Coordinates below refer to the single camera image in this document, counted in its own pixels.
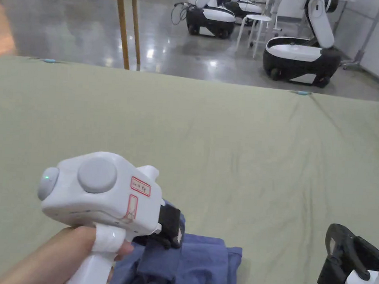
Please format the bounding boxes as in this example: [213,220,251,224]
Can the white round stool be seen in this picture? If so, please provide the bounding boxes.
[234,13,273,60]

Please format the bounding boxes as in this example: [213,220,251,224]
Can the dark blue shirt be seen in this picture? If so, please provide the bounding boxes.
[106,204,247,284]

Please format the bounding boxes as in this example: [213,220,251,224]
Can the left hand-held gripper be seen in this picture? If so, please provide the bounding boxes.
[30,146,191,284]

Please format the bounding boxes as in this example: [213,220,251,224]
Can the bed with pale green sheet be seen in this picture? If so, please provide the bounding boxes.
[0,53,379,284]

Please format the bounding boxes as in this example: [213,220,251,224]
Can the person's left hand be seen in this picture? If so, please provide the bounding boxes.
[33,221,136,284]

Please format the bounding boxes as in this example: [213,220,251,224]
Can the white and black wheeled robot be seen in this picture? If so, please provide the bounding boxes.
[261,0,348,88]
[219,0,264,20]
[170,0,238,40]

